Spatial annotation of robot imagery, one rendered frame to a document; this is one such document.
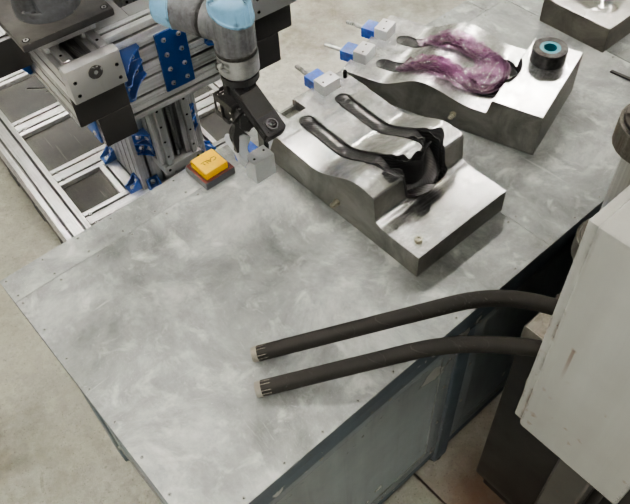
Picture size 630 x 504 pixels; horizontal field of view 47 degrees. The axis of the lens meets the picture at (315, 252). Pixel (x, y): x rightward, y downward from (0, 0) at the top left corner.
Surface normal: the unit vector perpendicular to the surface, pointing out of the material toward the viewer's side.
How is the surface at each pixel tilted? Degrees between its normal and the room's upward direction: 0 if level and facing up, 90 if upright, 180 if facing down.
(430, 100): 90
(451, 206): 0
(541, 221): 0
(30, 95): 0
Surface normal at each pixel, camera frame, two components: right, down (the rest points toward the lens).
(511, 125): -0.52, 0.68
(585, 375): -0.75, 0.54
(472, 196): -0.04, -0.62
